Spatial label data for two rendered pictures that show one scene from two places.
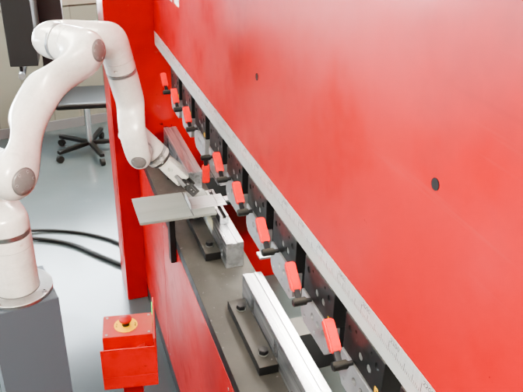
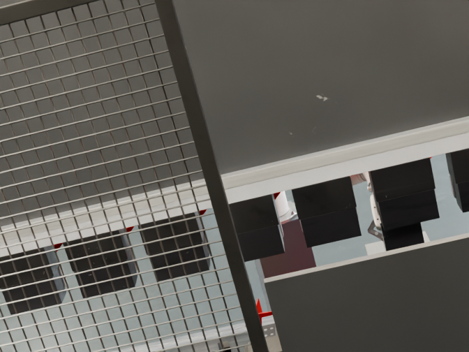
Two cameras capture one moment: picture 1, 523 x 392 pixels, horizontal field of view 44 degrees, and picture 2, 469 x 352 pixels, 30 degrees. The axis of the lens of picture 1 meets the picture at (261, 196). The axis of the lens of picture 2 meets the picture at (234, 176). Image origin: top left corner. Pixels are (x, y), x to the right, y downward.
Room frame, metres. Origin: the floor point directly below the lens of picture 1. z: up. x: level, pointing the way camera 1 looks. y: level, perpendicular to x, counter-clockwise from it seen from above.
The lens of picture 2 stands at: (2.54, -1.86, 2.10)
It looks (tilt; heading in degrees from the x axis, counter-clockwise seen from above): 19 degrees down; 115
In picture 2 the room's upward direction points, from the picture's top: 15 degrees counter-clockwise
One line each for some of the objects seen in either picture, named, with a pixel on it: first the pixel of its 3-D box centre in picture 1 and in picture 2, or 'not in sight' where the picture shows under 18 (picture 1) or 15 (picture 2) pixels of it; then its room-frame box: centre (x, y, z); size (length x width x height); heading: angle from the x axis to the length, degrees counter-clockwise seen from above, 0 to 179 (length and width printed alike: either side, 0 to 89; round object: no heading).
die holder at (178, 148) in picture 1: (181, 157); not in sight; (2.53, 0.35, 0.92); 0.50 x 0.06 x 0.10; 20
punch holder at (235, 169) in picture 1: (247, 180); (250, 223); (1.65, 0.04, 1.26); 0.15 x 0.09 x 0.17; 20
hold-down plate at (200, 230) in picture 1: (201, 234); not in sight; (1.95, 0.21, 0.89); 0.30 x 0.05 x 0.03; 20
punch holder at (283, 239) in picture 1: (299, 253); (102, 258); (1.28, -0.09, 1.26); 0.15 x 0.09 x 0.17; 20
